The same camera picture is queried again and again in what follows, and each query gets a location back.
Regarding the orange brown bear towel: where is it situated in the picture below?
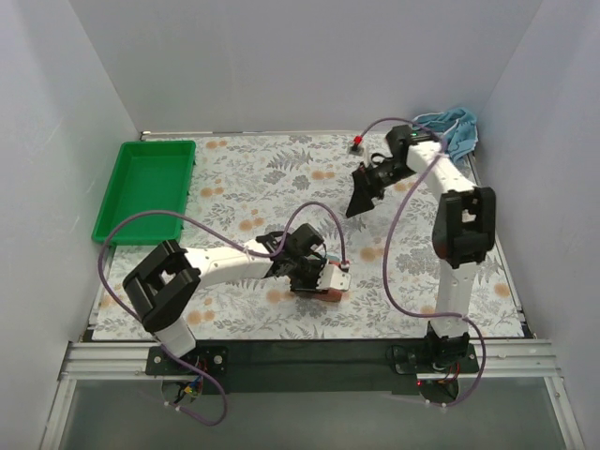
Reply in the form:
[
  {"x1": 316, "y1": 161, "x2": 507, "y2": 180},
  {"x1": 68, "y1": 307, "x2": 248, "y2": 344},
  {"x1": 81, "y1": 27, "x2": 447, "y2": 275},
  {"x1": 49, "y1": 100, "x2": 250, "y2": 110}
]
[{"x1": 295, "y1": 258, "x2": 345, "y2": 302}]

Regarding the blue towel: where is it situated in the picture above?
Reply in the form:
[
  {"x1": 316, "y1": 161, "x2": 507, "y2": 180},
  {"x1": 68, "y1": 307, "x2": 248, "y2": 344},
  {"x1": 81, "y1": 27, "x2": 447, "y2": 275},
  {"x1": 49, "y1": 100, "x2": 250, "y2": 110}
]
[{"x1": 413, "y1": 107, "x2": 479, "y2": 163}]

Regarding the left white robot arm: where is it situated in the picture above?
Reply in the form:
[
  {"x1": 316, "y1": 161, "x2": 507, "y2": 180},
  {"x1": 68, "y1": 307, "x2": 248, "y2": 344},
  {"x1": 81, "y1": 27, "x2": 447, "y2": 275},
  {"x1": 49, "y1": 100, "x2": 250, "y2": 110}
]
[{"x1": 123, "y1": 224, "x2": 327, "y2": 357}]

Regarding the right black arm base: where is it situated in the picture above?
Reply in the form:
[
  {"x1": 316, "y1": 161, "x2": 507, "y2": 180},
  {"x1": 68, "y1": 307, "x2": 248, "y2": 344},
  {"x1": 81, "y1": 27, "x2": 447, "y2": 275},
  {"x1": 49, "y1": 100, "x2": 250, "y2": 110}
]
[{"x1": 385, "y1": 339, "x2": 479, "y2": 374}]

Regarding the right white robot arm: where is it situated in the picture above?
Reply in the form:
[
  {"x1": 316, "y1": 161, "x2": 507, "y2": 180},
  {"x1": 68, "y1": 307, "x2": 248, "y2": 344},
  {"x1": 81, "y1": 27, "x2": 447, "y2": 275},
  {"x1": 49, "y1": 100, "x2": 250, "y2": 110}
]
[{"x1": 346, "y1": 125, "x2": 496, "y2": 368}]

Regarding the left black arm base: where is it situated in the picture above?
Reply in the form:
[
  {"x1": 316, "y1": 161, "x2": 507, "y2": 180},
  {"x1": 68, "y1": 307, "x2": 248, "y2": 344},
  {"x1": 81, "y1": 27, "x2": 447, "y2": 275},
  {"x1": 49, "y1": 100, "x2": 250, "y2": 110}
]
[{"x1": 144, "y1": 345, "x2": 229, "y2": 376}]

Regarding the green plastic tray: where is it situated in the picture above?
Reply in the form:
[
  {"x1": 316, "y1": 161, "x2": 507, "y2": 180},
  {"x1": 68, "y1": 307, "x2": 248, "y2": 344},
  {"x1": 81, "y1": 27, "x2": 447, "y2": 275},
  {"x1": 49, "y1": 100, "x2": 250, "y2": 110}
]
[{"x1": 92, "y1": 141, "x2": 196, "y2": 246}]

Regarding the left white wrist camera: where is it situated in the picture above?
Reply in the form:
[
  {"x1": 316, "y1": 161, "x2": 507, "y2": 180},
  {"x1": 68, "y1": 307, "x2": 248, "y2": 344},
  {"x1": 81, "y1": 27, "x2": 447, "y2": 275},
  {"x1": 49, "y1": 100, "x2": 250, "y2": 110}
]
[{"x1": 317, "y1": 263, "x2": 352, "y2": 292}]

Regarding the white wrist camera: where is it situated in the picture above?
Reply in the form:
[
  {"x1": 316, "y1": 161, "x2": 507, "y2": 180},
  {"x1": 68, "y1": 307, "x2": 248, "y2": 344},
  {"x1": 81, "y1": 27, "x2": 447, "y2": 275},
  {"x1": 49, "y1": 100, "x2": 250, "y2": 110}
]
[
  {"x1": 317, "y1": 263, "x2": 352, "y2": 292},
  {"x1": 348, "y1": 135, "x2": 365, "y2": 156}
]

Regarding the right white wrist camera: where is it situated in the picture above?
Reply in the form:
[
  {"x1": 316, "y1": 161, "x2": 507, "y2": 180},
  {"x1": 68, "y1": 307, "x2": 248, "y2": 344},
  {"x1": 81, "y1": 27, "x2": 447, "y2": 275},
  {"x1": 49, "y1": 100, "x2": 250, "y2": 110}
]
[{"x1": 348, "y1": 135, "x2": 365, "y2": 156}]

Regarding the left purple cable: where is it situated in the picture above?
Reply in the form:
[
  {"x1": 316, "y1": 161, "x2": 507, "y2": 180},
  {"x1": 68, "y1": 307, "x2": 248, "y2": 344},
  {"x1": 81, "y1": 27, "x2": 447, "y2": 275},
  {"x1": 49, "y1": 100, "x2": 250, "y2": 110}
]
[{"x1": 97, "y1": 201, "x2": 351, "y2": 427}]

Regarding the aluminium frame rail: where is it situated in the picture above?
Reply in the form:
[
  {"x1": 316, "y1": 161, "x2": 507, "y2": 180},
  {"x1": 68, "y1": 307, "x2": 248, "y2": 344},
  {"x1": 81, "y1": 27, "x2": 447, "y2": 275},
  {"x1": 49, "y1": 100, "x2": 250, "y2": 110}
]
[{"x1": 42, "y1": 338, "x2": 584, "y2": 449}]

